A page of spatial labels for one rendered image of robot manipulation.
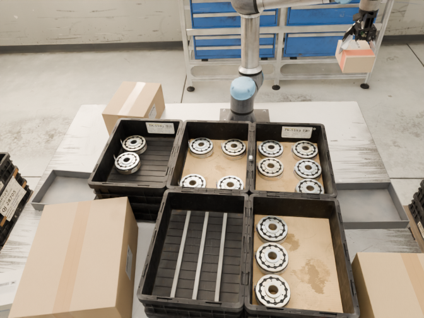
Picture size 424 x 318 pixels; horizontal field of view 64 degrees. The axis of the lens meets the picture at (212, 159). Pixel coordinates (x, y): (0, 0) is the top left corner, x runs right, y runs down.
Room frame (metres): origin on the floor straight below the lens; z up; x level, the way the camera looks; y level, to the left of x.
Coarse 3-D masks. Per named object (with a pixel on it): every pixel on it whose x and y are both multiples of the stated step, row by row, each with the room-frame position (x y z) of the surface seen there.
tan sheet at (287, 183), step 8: (288, 144) 1.09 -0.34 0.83; (288, 152) 1.04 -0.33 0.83; (256, 160) 1.01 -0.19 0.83; (280, 160) 1.00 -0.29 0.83; (288, 160) 1.00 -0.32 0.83; (296, 160) 0.99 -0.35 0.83; (256, 168) 0.96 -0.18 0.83; (288, 168) 0.95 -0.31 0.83; (256, 176) 0.92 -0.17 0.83; (288, 176) 0.91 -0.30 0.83; (256, 184) 0.88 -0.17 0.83; (264, 184) 0.87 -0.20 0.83; (272, 184) 0.87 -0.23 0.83; (280, 184) 0.87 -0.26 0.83; (288, 184) 0.86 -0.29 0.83; (296, 184) 0.86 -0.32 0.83
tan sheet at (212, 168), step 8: (216, 144) 1.13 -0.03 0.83; (216, 152) 1.08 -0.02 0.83; (192, 160) 1.04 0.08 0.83; (200, 160) 1.04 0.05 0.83; (208, 160) 1.03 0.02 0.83; (216, 160) 1.03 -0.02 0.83; (224, 160) 1.02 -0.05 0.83; (232, 160) 1.02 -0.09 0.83; (240, 160) 1.02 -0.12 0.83; (184, 168) 0.99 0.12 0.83; (192, 168) 0.99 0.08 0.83; (200, 168) 0.99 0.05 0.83; (208, 168) 0.98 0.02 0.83; (216, 168) 0.98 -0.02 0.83; (224, 168) 0.98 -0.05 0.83; (232, 168) 0.97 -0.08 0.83; (240, 168) 0.97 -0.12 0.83; (184, 176) 0.95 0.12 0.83; (208, 176) 0.94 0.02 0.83; (216, 176) 0.94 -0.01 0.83; (224, 176) 0.93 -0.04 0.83; (240, 176) 0.93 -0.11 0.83; (208, 184) 0.90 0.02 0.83
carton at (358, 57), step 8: (352, 40) 1.44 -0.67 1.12; (360, 40) 1.43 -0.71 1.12; (352, 48) 1.37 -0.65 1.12; (360, 48) 1.36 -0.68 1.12; (368, 48) 1.36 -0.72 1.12; (336, 56) 1.43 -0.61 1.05; (344, 56) 1.32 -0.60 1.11; (352, 56) 1.30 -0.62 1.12; (360, 56) 1.29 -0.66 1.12; (368, 56) 1.29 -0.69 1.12; (344, 64) 1.29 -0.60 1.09; (352, 64) 1.29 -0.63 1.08; (360, 64) 1.29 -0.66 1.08; (368, 64) 1.28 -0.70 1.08; (344, 72) 1.29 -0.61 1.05; (352, 72) 1.29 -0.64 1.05; (360, 72) 1.29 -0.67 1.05; (368, 72) 1.28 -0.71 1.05
